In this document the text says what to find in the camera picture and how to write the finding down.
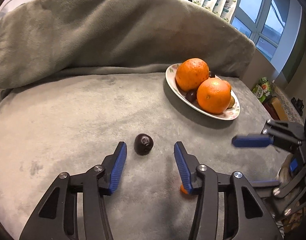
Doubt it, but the small mandarin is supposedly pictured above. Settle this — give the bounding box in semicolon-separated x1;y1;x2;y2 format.
222;80;232;92

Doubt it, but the tiny orange kumquat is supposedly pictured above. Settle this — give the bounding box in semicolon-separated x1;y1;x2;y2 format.
180;184;188;194

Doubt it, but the large orange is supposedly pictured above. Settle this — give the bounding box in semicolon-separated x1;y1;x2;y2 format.
197;77;231;114
175;58;209;92

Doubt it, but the dark plum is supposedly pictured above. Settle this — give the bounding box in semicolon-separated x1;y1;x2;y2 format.
134;133;154;155
185;89;197;103

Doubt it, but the white gloved right hand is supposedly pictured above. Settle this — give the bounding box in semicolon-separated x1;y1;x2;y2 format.
276;153;293;185

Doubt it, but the green snack bag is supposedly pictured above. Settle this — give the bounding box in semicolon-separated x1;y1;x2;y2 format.
252;77;272;103

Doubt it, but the grey sofa back cushion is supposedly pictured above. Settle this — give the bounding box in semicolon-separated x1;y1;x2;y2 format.
0;0;255;89

